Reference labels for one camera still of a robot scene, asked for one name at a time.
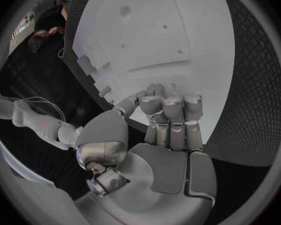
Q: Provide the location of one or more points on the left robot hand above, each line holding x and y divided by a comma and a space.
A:
159, 168

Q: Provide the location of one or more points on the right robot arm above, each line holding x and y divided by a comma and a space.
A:
37, 120

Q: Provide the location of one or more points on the white task board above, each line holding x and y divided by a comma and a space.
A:
154, 41

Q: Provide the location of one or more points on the person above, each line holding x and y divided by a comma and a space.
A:
49, 18

